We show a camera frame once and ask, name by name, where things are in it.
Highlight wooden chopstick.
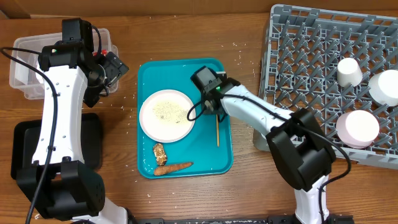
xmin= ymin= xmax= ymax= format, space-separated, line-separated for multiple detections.
xmin=216 ymin=114 xmax=220 ymax=147

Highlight large white plate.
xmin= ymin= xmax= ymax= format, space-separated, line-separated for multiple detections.
xmin=139 ymin=90 xmax=196 ymax=143

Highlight brown walnut piece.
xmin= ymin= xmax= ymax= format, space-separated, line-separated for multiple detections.
xmin=152 ymin=143 xmax=168 ymax=166

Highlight white cup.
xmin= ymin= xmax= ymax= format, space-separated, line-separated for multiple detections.
xmin=337 ymin=58 xmax=363 ymax=88

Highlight small white plate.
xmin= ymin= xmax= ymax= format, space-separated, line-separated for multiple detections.
xmin=336 ymin=110 xmax=380 ymax=149

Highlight white saucer bowl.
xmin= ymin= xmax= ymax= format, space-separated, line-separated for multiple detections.
xmin=368 ymin=70 xmax=398 ymax=106

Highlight red snack wrapper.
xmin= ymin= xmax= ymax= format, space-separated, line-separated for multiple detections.
xmin=93 ymin=50 xmax=108 ymax=56

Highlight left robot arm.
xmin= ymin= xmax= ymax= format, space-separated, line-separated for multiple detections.
xmin=16 ymin=41 xmax=134 ymax=223

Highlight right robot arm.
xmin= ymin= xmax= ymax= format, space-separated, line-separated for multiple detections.
xmin=194 ymin=78 xmax=336 ymax=223

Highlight grey dishwasher rack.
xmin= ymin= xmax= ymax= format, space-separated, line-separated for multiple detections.
xmin=259 ymin=4 xmax=397 ymax=169

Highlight teal plastic tray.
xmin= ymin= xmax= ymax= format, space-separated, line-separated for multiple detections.
xmin=137 ymin=58 xmax=233 ymax=179

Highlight orange carrot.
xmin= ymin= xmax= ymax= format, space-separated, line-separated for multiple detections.
xmin=154 ymin=162 xmax=193 ymax=176

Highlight clear plastic bin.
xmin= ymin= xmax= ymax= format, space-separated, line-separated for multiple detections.
xmin=9 ymin=28 xmax=119 ymax=100

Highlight black plastic tray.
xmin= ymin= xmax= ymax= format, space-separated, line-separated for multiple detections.
xmin=11 ymin=113 xmax=103 ymax=179

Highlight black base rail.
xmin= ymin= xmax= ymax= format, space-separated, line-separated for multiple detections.
xmin=138 ymin=215 xmax=354 ymax=224

